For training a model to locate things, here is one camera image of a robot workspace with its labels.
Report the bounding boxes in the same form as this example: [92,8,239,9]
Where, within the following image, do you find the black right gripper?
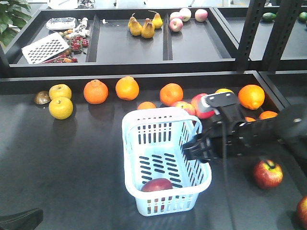
[183,105,245,163]

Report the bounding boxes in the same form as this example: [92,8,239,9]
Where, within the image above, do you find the light blue plastic basket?
[122,107,212,216]

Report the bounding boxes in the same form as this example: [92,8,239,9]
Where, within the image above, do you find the dark red apple edge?
[296,196,307,230]

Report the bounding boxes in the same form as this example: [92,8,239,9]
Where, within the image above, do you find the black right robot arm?
[183,104,307,162]

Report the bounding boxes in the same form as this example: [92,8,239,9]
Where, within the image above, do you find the small orange behind basket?
[137,101,156,110]

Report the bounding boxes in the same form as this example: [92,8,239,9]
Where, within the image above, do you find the pink red apple left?
[171,101,196,115]

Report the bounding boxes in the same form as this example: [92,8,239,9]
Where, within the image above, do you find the pink red apple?
[171,101,196,115]
[191,93,215,119]

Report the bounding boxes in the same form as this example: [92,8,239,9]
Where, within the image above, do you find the small orange left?
[245,116,256,122]

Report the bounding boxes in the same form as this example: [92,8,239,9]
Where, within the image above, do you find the yellow apple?
[49,84,72,100]
[49,97,73,120]
[215,88,234,94]

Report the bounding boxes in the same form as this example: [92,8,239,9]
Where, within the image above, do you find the orange far left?
[160,83,184,106]

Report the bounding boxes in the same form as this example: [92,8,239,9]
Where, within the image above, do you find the large orange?
[238,84,265,110]

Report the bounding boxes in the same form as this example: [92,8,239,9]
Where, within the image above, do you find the small orange right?
[259,111,278,120]

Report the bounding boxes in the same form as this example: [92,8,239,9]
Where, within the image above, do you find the bumpy orange left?
[83,80,108,104]

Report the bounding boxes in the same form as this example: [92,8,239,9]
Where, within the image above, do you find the brown pears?
[127,10,164,39]

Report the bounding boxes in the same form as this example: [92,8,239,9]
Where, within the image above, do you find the pink peaches back tray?
[169,8,208,33]

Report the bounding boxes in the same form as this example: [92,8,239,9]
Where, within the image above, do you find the yellow apple lower left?
[49,97,73,120]

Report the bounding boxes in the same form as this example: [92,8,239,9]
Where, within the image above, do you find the avocados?
[261,11,307,23]

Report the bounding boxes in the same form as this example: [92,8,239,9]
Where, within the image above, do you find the black wooden produce stand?
[0,7,307,230]

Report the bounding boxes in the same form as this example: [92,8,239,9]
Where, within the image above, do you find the yellow apple upper left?
[49,84,72,100]

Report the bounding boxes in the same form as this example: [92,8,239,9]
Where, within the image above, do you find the red cherry tomatoes pile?
[43,29,89,63]

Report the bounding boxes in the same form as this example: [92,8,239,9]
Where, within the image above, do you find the brown half shell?
[34,91,51,105]

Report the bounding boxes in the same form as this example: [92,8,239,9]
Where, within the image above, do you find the white grater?
[22,33,69,64]

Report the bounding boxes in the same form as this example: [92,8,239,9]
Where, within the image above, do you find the white electronic scale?
[46,17,77,30]

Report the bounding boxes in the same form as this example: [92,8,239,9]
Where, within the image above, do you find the green potted plant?
[0,0,32,47]

